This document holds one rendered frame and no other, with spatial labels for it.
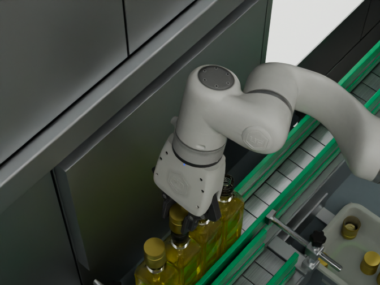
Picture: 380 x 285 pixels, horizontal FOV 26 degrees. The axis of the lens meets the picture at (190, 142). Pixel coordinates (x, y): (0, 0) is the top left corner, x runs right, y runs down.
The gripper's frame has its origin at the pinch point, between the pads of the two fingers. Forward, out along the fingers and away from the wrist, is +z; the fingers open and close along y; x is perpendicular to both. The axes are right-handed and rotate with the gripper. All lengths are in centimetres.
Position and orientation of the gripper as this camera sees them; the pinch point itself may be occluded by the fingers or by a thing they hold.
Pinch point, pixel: (180, 213)
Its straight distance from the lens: 129.8
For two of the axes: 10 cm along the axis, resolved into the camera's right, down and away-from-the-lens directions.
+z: -1.7, 6.9, 7.0
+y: 7.4, 5.6, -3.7
